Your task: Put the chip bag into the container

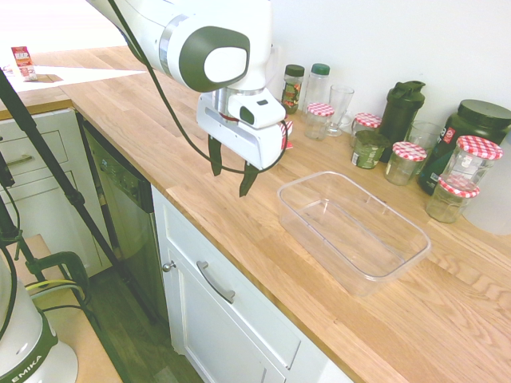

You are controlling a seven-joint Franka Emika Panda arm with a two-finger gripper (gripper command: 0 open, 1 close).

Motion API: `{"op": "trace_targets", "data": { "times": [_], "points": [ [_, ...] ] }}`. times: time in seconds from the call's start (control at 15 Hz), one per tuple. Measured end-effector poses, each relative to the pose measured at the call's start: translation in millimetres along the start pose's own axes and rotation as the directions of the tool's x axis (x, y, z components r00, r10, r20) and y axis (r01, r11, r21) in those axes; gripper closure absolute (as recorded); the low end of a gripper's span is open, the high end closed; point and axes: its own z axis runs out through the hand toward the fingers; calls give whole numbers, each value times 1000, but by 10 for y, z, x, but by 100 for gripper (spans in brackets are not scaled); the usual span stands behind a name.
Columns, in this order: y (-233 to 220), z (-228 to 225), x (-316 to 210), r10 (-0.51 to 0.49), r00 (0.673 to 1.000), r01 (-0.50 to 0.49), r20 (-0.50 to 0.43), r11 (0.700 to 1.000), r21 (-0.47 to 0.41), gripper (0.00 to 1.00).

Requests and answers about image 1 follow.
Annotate dark green clamp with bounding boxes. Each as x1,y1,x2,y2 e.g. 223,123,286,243
22,251,90,306

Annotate white cabinet with silver handle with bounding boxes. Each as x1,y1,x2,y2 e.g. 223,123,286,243
151,184,352,383

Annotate white cabinet with brass handle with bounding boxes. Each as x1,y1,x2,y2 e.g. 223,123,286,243
0,106,113,277

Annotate clear plastic rectangular container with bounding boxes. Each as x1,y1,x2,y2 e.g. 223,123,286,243
276,171,433,298

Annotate red and white carton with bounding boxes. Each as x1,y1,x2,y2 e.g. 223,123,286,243
10,45,39,83

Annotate black tripod stand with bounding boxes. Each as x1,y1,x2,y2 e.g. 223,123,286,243
0,67,160,325

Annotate spice jar green lid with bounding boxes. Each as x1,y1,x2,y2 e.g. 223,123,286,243
281,63,306,115

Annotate large black supplement tub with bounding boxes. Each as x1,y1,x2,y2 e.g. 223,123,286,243
416,99,511,197

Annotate small jar red checkered lid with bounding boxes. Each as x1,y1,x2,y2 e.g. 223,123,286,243
304,102,335,142
350,112,383,148
383,140,429,187

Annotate clear glass mug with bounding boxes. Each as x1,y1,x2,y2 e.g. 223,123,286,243
326,84,356,138

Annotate clear drinking glass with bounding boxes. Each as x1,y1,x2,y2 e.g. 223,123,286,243
406,120,445,175

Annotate black camera stand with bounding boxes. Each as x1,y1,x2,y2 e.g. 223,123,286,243
0,150,47,285

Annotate red striped potato chip bag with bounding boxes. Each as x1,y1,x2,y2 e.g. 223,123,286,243
279,119,297,151

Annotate clear bottle with green lid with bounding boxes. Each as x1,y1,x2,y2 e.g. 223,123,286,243
302,62,331,122

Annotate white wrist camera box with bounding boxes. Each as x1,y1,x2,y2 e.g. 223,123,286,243
228,95,287,130

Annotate jar with green contents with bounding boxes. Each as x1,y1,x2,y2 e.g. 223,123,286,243
351,129,391,171

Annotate black shaker bottle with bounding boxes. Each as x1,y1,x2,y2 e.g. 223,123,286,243
378,80,427,164

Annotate faceted jar red checkered lid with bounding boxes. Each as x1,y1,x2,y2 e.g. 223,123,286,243
424,175,481,224

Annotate yellow and grey cables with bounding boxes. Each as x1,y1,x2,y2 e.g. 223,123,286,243
25,278,87,305

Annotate large jar red checkered lid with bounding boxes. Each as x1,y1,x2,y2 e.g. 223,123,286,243
438,135,505,192

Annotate stainless steel dishwasher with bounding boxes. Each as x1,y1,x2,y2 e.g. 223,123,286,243
76,113,169,320

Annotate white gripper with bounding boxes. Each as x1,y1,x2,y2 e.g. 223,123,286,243
196,92,289,199

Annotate silver drawer handle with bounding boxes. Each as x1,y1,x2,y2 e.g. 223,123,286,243
196,260,236,305

